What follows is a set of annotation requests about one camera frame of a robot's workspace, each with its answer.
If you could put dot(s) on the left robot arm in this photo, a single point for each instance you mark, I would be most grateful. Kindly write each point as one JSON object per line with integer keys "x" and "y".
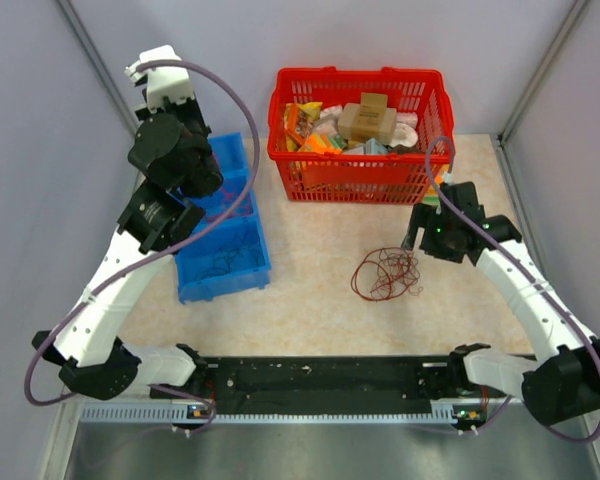
{"x": 172, "y": 151}

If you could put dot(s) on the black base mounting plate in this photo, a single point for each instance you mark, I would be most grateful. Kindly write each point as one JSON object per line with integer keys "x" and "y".
{"x": 336, "y": 385}

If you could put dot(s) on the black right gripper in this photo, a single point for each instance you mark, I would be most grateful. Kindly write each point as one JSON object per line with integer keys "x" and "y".
{"x": 419, "y": 218}

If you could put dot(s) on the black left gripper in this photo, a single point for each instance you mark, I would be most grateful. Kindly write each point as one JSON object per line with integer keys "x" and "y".
{"x": 188, "y": 106}

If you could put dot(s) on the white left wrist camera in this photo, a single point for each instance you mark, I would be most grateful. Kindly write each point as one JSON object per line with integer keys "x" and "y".
{"x": 162, "y": 83}

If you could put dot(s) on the blue plastic compartment bin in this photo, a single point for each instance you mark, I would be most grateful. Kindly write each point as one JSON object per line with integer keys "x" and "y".
{"x": 234, "y": 256}

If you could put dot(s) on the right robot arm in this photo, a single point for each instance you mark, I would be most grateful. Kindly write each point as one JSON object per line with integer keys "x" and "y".
{"x": 562, "y": 381}

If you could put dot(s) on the teal sponge package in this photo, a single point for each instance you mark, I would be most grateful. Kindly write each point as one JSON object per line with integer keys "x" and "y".
{"x": 374, "y": 147}

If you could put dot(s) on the brown cardboard box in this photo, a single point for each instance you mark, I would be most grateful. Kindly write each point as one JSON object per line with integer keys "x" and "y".
{"x": 370, "y": 118}

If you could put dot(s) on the grey aluminium frame rail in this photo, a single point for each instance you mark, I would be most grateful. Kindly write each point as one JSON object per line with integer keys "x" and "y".
{"x": 555, "y": 186}

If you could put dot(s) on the orange sponge daddy box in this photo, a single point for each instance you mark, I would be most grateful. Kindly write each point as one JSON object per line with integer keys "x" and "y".
{"x": 322, "y": 144}

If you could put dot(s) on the red plastic shopping basket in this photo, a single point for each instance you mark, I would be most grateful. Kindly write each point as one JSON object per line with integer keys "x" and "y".
{"x": 310, "y": 100}

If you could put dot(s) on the colourful sponge pack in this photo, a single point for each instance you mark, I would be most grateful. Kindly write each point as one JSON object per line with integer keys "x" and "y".
{"x": 432, "y": 201}

